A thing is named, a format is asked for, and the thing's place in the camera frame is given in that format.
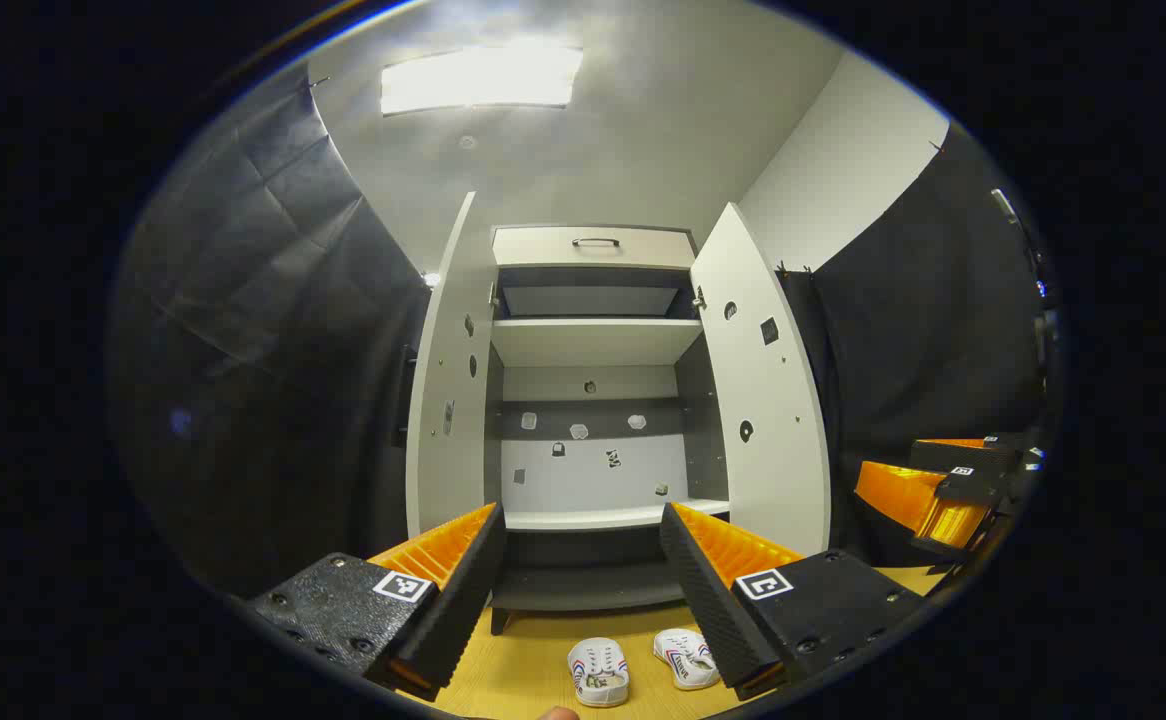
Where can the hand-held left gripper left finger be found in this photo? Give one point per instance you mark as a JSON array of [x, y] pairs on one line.
[[463, 600]]

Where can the white grey shoe cabinet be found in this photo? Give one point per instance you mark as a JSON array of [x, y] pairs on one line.
[[593, 470]]

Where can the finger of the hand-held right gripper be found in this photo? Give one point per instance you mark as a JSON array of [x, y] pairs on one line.
[[968, 487], [963, 455]]

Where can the white striped canvas shoe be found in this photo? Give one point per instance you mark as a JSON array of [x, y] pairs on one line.
[[685, 658], [598, 672]]

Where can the white cabinet door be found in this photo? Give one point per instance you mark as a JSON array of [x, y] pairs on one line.
[[453, 400], [763, 400]]

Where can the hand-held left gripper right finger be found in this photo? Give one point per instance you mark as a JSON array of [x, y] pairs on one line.
[[708, 610]]

